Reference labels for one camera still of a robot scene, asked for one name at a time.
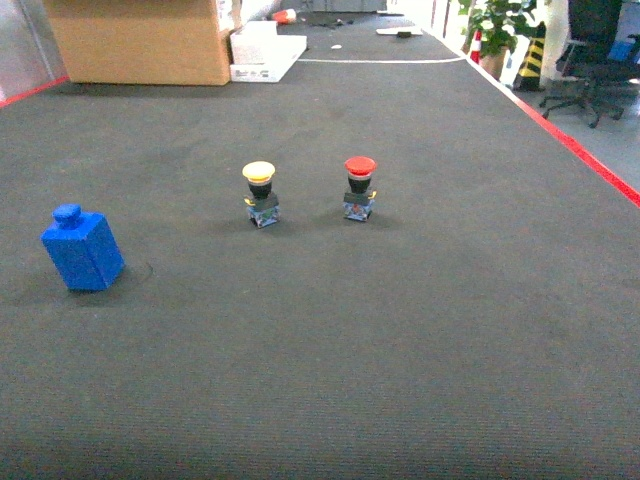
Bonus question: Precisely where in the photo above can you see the large cardboard box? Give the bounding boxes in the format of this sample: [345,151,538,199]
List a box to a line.
[43,0,240,86]

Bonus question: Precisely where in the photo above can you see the yellow black striped post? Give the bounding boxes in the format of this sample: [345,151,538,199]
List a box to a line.
[512,22,546,91]

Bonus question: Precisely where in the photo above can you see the potted green plant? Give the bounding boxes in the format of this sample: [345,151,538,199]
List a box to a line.
[459,0,537,80]

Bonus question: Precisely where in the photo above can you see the black office chair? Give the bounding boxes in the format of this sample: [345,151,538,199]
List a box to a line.
[539,1,639,129]

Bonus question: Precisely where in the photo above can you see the red push button switch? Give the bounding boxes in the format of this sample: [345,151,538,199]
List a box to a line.
[343,156,377,222]

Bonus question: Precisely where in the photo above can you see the yellow push button switch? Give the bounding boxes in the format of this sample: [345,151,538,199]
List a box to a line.
[242,161,280,228]

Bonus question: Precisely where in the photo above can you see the white flat carton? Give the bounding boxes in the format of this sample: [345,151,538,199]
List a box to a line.
[230,21,307,83]

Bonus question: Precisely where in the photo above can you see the blue block part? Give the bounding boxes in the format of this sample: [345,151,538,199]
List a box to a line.
[41,204,125,291]

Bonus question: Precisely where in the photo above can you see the red white traffic cone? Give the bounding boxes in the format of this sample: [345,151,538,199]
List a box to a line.
[469,30,482,64]

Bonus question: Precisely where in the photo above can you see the red conveyor side rail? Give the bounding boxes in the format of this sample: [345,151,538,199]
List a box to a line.
[461,57,640,207]

